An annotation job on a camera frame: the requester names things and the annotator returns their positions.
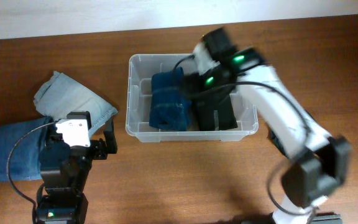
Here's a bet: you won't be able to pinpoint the clear plastic storage bin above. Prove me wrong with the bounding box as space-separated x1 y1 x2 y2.
126 54 259 142

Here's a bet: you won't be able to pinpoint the black garment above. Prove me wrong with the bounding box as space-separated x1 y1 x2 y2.
193 95 238 131

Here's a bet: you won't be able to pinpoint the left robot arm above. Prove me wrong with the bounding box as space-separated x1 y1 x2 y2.
34 111 117 223

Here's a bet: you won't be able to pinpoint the light blue folded jeans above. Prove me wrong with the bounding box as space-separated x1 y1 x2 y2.
34 71 117 136

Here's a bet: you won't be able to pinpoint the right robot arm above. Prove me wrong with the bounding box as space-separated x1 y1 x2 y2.
181 28 352 223

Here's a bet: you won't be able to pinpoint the navy blue garment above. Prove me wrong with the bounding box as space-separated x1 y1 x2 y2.
149 67 191 131

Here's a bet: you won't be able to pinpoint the dark grey garment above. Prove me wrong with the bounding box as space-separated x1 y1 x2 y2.
267 127 288 157

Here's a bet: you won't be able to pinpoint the dark blue folded jeans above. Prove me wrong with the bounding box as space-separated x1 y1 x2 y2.
0 116 53 182

